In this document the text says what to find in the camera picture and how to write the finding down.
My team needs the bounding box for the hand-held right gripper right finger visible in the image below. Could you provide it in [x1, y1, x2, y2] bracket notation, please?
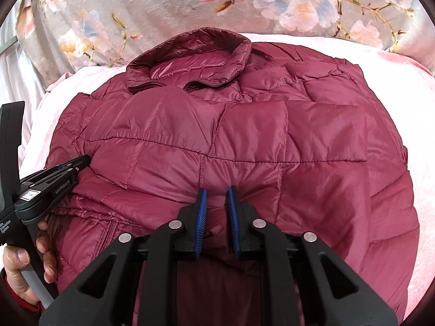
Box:
[226, 186, 398, 326]

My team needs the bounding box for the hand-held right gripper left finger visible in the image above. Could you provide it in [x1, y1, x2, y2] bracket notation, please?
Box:
[38, 188, 209, 326]

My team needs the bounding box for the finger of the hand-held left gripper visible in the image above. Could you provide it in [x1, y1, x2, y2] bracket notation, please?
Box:
[45, 155, 92, 174]

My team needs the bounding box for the maroon quilted puffer jacket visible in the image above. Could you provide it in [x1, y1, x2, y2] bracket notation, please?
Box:
[46, 26, 420, 326]

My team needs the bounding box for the person's left hand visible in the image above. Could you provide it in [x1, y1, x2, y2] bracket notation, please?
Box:
[0, 220, 58, 304]

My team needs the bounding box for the white cloth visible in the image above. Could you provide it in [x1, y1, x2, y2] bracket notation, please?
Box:
[0, 8, 46, 109]

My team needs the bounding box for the grey floral blanket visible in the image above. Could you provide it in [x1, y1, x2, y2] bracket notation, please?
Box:
[15, 0, 435, 75]

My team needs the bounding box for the pink fleece blanket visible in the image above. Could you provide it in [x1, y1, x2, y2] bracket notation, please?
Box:
[18, 32, 435, 326]

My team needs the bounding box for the grey metal rail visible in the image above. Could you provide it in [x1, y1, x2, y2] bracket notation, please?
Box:
[0, 37, 18, 55]

